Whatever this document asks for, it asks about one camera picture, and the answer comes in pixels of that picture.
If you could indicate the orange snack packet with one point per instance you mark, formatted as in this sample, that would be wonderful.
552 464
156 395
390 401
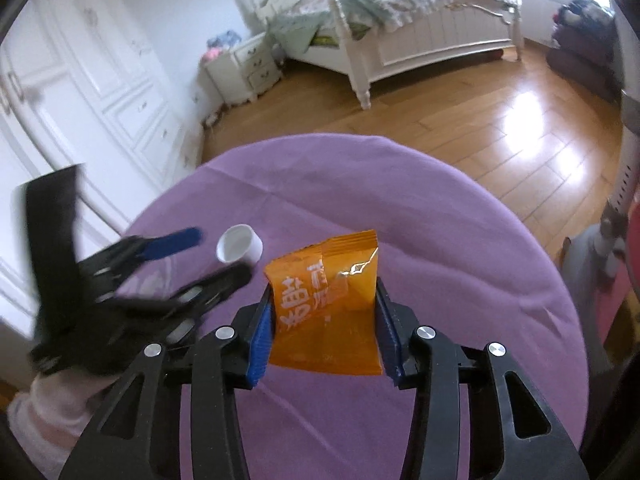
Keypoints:
325 325

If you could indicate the floral blanket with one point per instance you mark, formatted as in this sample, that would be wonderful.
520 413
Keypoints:
400 2

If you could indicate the round purple table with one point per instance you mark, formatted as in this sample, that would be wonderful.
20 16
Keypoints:
450 270

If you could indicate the person's left forearm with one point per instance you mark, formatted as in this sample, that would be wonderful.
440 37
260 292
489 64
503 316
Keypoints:
50 420

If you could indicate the white bottle cap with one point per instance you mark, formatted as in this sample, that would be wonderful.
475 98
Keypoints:
240 245

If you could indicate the white wardrobe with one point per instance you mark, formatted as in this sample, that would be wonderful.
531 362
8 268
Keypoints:
75 85

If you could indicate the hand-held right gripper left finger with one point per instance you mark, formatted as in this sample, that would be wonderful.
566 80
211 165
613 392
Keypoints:
260 345

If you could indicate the white nightstand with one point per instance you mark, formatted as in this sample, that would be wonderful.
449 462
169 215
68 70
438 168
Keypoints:
245 67

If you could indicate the pink item on nightstand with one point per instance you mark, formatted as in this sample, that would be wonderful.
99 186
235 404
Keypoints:
213 55

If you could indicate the power strip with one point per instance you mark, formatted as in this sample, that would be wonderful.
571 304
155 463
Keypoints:
212 120

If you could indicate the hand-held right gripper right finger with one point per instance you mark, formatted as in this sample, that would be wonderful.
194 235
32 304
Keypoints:
387 345

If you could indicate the grey chair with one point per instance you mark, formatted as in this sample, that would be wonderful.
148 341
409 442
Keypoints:
585 300

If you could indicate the dark sofa with clothes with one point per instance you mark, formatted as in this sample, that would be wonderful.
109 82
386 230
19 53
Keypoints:
582 45

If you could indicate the white bed frame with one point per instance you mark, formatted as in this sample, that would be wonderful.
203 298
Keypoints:
430 45

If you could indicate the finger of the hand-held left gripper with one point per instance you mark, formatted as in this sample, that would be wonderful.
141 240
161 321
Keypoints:
170 242
210 290

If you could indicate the blue item on nightstand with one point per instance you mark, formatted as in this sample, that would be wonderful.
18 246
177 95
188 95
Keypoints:
224 40

